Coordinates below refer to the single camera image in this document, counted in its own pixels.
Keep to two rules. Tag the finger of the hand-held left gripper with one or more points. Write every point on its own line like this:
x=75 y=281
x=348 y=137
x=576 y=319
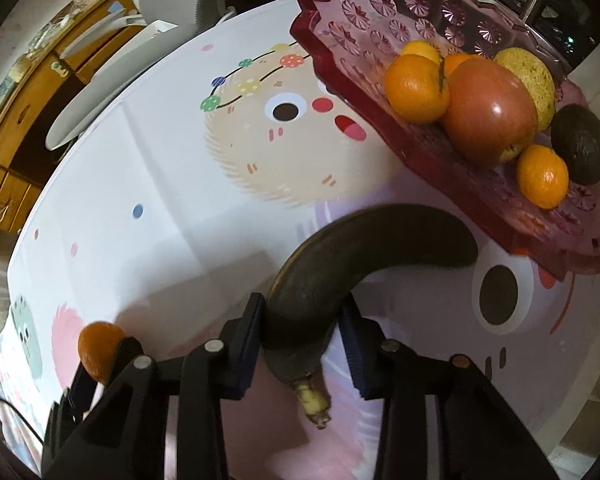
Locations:
x=81 y=391
x=126 y=352

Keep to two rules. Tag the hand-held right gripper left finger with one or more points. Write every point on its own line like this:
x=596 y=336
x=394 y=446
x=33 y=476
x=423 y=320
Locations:
x=240 y=355

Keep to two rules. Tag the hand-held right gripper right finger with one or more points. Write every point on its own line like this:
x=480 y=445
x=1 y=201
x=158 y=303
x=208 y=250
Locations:
x=357 y=360

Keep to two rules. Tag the dark overripe banana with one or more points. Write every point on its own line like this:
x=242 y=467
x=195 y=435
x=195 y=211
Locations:
x=380 y=232

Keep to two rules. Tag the large orange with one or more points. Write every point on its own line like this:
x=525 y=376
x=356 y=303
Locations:
x=415 y=90

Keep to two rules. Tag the red apple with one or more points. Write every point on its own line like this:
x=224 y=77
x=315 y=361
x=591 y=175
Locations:
x=485 y=110

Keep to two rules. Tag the dark avocado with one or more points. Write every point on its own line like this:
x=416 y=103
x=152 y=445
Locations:
x=580 y=142

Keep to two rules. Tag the red glass fruit plate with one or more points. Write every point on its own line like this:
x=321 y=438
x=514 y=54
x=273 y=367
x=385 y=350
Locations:
x=360 y=35

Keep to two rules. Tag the yellow pear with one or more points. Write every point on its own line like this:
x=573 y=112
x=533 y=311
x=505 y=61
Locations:
x=530 y=80

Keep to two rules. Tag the white office chair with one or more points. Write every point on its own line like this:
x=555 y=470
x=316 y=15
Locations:
x=95 y=105

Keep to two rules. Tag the wooden desk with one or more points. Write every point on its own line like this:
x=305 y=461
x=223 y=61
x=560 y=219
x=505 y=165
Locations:
x=35 y=90

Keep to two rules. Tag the small yellowish tangerine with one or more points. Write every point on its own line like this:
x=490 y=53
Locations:
x=420 y=50

